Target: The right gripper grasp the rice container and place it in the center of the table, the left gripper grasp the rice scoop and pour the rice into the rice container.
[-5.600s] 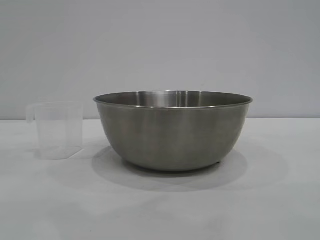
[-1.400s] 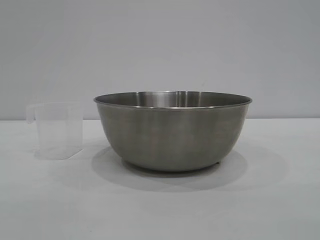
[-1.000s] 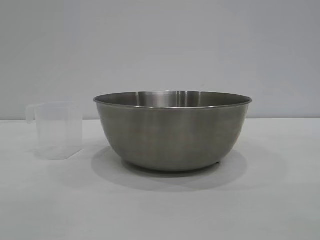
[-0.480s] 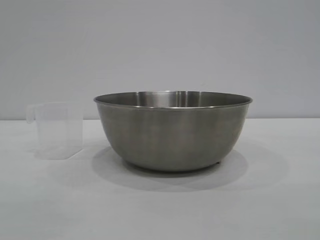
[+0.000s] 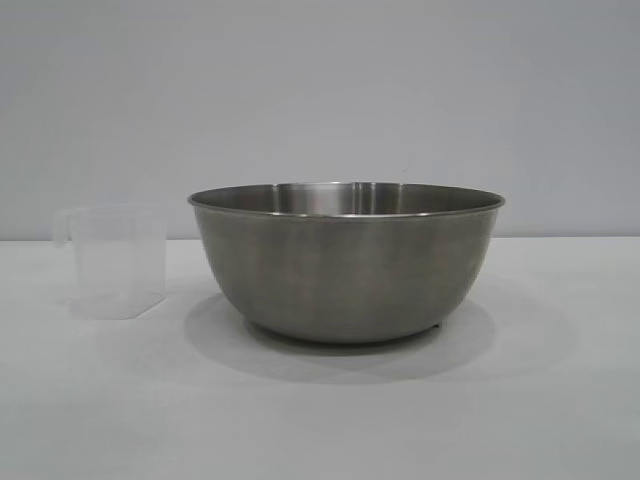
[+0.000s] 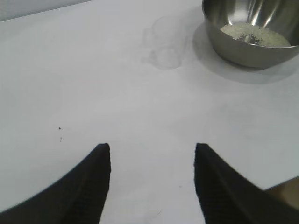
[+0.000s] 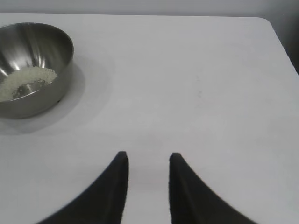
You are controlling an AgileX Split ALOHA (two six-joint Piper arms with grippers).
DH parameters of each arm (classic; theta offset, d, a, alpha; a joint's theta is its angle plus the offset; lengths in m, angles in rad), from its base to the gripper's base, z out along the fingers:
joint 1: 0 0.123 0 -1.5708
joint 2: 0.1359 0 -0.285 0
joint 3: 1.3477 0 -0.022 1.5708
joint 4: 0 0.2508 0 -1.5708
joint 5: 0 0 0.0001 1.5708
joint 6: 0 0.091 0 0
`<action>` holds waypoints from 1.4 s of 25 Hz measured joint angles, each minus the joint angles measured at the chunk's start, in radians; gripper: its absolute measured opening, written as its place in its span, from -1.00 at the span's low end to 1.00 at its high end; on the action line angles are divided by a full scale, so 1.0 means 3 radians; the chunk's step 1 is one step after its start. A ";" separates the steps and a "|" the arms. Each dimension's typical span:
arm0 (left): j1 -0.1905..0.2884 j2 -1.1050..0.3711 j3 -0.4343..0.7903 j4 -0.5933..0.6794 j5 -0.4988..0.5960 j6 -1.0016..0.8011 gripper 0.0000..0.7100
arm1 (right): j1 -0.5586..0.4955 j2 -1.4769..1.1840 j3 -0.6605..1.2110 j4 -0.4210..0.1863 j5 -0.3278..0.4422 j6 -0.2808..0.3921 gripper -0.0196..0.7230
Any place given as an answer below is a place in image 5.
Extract clear plastic measuring cup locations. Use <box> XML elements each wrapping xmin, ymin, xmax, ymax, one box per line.
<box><xmin>52</xmin><ymin>204</ymin><xmax>168</xmax><ymax>322</ymax></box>

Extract stainless steel mixing bowl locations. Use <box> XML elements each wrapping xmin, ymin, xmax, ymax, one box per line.
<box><xmin>186</xmin><ymin>180</ymin><xmax>506</xmax><ymax>345</ymax></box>

